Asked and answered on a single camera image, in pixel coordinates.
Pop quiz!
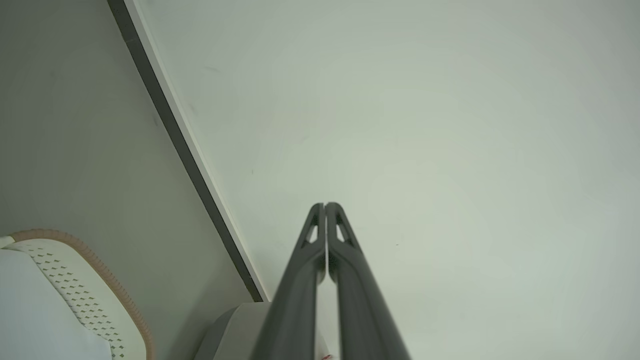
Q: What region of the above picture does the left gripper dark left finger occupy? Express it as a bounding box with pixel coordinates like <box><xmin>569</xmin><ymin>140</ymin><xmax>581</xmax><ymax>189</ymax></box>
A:
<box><xmin>250</xmin><ymin>202</ymin><xmax>327</xmax><ymax>360</ymax></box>

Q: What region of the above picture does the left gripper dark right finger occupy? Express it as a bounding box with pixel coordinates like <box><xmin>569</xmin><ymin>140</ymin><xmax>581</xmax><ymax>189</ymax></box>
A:
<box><xmin>325</xmin><ymin>202</ymin><xmax>412</xmax><ymax>360</ymax></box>

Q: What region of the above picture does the tan and white laundry basket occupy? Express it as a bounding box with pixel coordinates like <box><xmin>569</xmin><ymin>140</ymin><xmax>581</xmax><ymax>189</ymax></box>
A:
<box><xmin>0</xmin><ymin>229</ymin><xmax>156</xmax><ymax>360</ymax></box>

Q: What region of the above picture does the grey fabric sofa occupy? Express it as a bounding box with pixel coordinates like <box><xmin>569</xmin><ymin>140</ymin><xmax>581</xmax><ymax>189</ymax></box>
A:
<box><xmin>194</xmin><ymin>302</ymin><xmax>331</xmax><ymax>360</ymax></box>

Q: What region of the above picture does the dark grey wall baseboard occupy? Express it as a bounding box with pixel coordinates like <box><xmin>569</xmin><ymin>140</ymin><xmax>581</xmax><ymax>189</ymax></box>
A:
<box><xmin>106</xmin><ymin>0</ymin><xmax>271</xmax><ymax>303</ymax></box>

